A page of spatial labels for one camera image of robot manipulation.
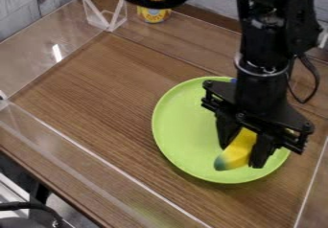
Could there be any green round plate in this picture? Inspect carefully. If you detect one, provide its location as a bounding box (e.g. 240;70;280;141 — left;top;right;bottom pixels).
152;77;291;184

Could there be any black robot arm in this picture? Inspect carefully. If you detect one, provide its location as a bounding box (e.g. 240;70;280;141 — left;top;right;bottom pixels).
203;0;323;169

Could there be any clear acrylic tray wall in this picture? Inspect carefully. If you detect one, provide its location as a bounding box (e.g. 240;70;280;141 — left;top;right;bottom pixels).
0;6;328;228

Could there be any yellow toy banana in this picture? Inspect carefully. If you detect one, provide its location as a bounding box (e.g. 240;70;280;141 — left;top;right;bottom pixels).
215;128;256;171

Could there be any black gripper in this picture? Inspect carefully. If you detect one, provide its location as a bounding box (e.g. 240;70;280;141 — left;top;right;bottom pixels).
201;72;314;169

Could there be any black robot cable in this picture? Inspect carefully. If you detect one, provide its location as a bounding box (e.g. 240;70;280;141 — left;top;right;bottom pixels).
102;0;322;105

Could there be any black metal table bracket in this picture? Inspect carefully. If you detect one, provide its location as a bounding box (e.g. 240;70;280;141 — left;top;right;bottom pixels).
27;180;77;228

